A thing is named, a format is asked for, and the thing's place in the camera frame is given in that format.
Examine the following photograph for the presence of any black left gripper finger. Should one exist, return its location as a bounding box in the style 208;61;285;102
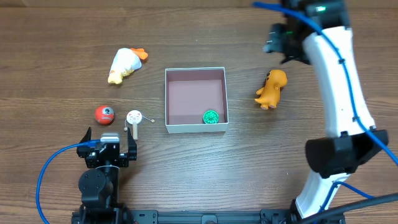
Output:
127;128;137;154
80;127;91;143

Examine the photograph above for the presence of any white wooden rattle drum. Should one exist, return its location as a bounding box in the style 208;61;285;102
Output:
124;110;155;140

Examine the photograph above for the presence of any red round robot toy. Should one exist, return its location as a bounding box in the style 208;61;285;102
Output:
95;105;114;126

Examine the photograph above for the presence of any orange dinosaur toy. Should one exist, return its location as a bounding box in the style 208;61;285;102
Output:
255;70;287;110

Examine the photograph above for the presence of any white box with pink interior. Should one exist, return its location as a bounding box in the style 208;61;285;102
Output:
165;67;229;134

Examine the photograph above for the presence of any green round disc toy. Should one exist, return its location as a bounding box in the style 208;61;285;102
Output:
203;110;220;124

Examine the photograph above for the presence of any white chicken toy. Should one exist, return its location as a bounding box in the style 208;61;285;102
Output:
108;48;149;85

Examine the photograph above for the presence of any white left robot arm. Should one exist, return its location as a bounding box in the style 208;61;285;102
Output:
71;128;137;224

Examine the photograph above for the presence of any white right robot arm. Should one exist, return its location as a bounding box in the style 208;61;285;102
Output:
259;0;388;223

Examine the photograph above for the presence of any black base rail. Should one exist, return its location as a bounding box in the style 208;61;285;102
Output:
70;209;346;224

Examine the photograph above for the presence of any thick black cable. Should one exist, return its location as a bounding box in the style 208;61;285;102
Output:
298;192;398;224

